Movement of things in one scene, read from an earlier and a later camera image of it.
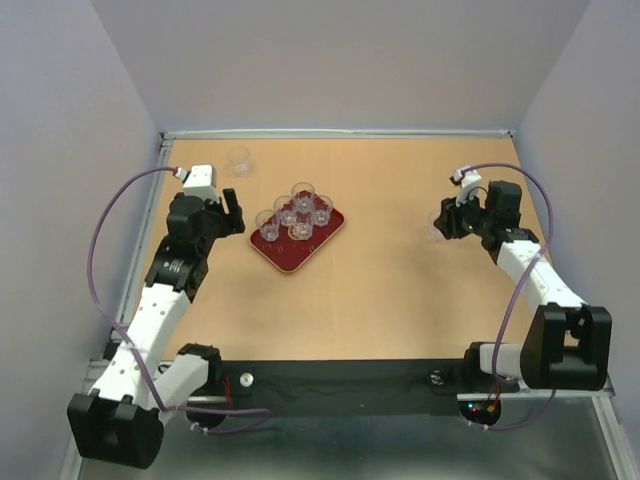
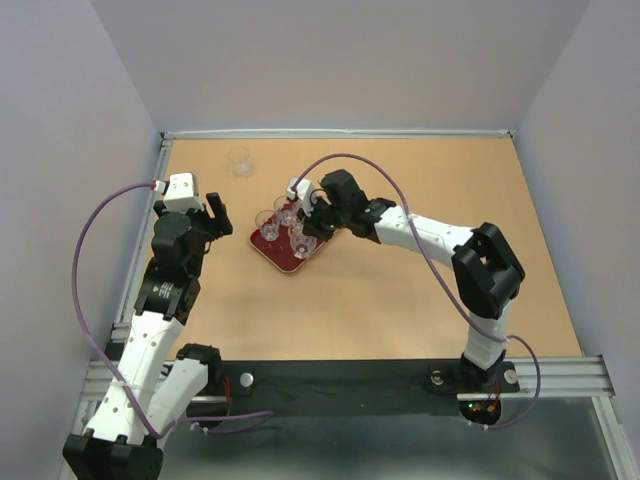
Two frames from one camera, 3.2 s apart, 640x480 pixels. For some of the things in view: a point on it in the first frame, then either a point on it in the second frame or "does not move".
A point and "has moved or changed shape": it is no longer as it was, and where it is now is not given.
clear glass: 285,206 does not move
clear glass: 433,232 has moved or changed shape
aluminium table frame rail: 336,133 does not move
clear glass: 239,157 does not move
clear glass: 269,224 does not move
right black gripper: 447,222 to 310,224
